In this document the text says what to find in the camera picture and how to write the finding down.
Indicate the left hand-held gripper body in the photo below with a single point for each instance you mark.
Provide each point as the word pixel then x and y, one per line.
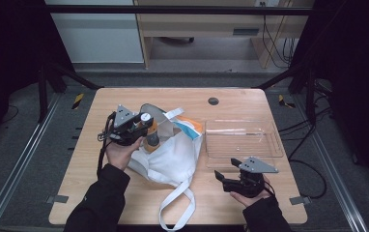
pixel 123 129

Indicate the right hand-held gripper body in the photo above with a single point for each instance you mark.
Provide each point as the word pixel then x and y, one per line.
pixel 248 182

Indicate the orange bottle with white cap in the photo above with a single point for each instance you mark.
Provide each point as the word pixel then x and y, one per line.
pixel 152 138

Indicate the clear plastic container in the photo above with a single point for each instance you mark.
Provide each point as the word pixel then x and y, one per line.
pixel 243 141

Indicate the white canvas tote bag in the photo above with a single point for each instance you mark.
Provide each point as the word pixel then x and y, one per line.
pixel 173 154

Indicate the person's right hand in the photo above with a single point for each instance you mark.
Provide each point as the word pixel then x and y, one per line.
pixel 248 201

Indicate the person's left hand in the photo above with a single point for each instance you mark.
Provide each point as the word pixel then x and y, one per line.
pixel 119 156

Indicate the yellow black tape marker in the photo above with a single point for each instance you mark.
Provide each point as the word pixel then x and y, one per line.
pixel 284 102
pixel 78 101

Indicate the white cabinet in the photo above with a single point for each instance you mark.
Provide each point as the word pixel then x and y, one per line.
pixel 95 38

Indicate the light wooden desk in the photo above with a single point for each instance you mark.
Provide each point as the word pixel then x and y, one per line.
pixel 198 24

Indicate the black curtain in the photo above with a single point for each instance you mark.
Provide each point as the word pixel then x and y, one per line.
pixel 8 48
pixel 359 64

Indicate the grey table edge bracket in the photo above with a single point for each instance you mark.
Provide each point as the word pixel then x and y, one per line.
pixel 300 200
pixel 57 199

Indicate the black metal frame stand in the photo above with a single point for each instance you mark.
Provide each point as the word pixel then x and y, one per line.
pixel 301 77
pixel 60 77

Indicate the aluminium floor rail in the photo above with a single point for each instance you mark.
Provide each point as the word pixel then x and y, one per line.
pixel 21 161
pixel 334 167

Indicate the black metal frame crossbar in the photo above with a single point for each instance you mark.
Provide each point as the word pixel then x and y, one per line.
pixel 173 10

